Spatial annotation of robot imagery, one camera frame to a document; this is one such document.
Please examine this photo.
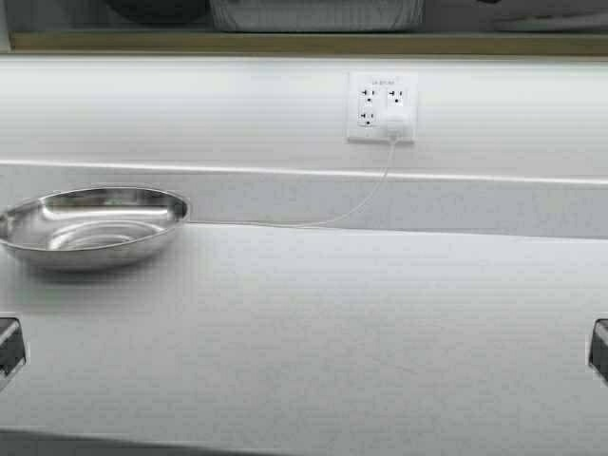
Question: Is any aluminium foil tray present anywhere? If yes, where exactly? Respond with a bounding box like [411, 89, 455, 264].
[210, 1, 425, 32]

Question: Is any robot base left corner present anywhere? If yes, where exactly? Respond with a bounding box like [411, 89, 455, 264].
[0, 316, 27, 390]

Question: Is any robot base right corner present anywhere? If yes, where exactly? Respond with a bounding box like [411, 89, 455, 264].
[588, 318, 608, 382]

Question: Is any black pan in cabinet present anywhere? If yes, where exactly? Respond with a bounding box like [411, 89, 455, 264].
[105, 0, 208, 27]

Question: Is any white charger plug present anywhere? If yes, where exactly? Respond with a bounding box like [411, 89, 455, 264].
[385, 112, 409, 143]

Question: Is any stainless steel bowl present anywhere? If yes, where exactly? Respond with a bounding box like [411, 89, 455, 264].
[1, 186, 190, 273]

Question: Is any white charger cable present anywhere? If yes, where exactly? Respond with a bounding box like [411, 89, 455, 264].
[188, 138, 396, 230]

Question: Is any white wall outlet plate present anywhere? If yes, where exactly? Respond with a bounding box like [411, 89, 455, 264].
[346, 71, 418, 143]

